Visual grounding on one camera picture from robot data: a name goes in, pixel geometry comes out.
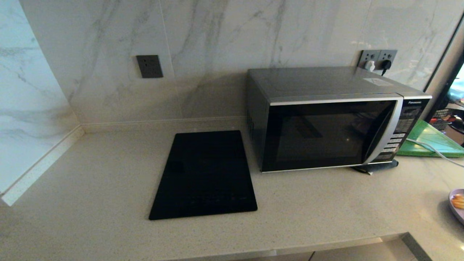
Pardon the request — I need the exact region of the silver black microwave oven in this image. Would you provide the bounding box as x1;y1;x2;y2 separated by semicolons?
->
262;94;404;173

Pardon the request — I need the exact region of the black induction cooktop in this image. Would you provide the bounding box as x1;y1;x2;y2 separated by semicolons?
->
149;130;258;220

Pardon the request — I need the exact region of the purple plate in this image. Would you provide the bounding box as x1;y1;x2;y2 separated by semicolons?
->
448;188;464;226

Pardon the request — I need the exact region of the dark grey wall socket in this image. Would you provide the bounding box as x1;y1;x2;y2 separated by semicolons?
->
136;55;163;79

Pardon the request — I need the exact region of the silver microwave oven body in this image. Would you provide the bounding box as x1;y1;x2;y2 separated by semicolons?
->
246;66;432;173

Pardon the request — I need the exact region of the white cable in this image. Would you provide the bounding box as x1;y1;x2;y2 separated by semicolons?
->
406;138;464;168

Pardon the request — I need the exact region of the black window frame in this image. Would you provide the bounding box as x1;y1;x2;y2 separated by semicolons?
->
423;14;464;122

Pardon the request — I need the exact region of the green cutting board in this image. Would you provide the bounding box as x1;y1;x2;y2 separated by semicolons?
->
396;120;464;158

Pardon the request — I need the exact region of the black wire basket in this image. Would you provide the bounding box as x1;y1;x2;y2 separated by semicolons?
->
431;108;464;131

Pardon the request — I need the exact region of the light grey wall socket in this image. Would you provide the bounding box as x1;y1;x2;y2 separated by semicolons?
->
377;50;398;70
358;50;381;70

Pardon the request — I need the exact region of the dark rectangular pad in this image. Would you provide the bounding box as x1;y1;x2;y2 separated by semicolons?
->
351;159;399;175

